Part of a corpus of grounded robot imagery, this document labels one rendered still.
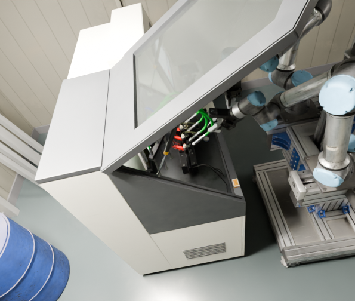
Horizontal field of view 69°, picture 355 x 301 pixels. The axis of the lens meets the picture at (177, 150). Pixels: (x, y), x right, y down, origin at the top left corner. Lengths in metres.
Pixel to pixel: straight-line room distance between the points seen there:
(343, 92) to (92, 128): 0.97
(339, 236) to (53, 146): 1.99
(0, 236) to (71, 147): 1.09
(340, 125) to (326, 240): 1.30
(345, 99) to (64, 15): 2.63
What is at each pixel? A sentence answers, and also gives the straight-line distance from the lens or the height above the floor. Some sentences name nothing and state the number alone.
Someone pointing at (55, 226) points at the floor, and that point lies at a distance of 3.02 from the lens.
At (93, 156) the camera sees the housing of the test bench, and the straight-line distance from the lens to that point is 1.11.
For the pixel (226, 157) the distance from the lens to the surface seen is 1.64.
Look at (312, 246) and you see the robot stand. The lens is 2.21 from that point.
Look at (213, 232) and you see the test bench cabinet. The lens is 1.74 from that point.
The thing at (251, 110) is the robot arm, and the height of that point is 1.40.
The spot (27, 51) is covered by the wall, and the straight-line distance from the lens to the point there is 3.35.
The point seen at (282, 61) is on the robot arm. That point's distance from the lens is 1.71.
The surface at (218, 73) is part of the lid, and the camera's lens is 0.84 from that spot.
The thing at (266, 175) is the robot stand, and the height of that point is 0.23.
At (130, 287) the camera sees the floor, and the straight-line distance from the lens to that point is 2.45.
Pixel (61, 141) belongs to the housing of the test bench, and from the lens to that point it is 1.26.
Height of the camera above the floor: 2.25
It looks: 49 degrees down
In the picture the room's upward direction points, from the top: 16 degrees counter-clockwise
